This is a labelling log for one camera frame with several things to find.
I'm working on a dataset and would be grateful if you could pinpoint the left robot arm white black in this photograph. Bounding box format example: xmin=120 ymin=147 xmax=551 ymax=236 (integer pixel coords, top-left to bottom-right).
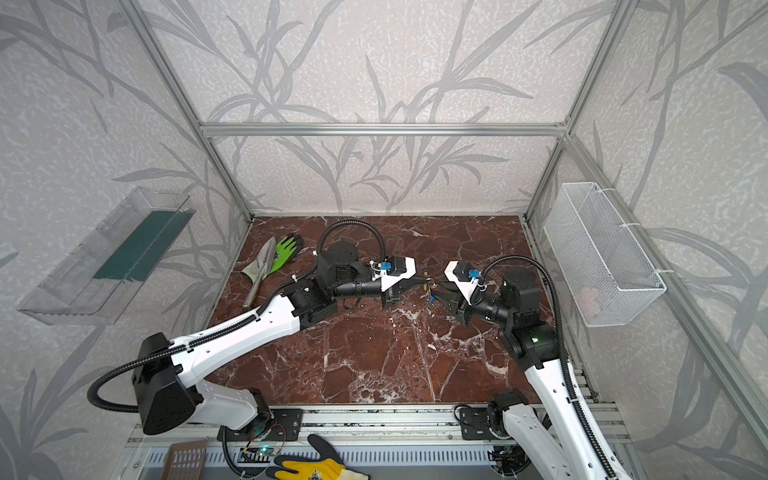
xmin=87 ymin=219 xmax=427 ymax=435

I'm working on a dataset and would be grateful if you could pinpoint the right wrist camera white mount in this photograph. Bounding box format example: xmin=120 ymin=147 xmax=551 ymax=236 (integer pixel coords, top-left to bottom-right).
xmin=443 ymin=261 xmax=485 ymax=306

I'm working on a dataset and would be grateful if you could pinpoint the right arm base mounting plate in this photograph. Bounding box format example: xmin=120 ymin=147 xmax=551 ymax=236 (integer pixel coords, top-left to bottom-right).
xmin=452 ymin=403 xmax=510 ymax=441

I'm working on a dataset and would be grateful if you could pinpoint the white wire mesh basket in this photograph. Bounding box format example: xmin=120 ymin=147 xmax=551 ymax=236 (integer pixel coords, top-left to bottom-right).
xmin=544 ymin=182 xmax=666 ymax=327

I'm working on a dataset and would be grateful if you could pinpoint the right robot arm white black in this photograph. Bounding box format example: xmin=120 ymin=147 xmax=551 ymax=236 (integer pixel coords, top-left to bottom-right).
xmin=434 ymin=254 xmax=629 ymax=479

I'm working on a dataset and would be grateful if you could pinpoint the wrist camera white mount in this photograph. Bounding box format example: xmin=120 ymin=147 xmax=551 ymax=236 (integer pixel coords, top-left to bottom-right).
xmin=443 ymin=261 xmax=485 ymax=306
xmin=369 ymin=256 xmax=416 ymax=292

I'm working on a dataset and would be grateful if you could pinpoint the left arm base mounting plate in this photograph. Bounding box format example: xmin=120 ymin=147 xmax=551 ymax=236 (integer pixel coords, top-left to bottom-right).
xmin=241 ymin=408 xmax=304 ymax=442

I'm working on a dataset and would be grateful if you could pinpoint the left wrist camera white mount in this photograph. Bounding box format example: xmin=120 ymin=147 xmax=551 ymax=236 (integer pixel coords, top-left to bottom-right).
xmin=369 ymin=256 xmax=416 ymax=292

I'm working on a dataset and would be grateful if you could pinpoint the clear plastic wall bin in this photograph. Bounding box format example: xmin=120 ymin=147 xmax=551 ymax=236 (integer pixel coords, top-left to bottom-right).
xmin=18 ymin=187 xmax=195 ymax=326

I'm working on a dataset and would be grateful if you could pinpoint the aluminium front rail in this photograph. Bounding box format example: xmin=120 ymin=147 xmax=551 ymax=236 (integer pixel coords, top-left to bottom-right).
xmin=126 ymin=403 xmax=632 ymax=447

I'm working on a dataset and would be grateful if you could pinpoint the yellow black work glove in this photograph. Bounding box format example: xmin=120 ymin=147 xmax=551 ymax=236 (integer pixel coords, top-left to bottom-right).
xmin=265 ymin=434 xmax=369 ymax=480

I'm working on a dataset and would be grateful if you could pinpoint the green black work glove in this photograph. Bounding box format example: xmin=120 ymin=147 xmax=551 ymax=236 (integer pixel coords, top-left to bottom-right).
xmin=269 ymin=233 xmax=303 ymax=274

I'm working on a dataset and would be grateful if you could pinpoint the metal garden trowel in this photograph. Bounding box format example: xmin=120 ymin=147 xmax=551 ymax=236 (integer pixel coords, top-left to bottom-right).
xmin=242 ymin=237 xmax=276 ymax=311

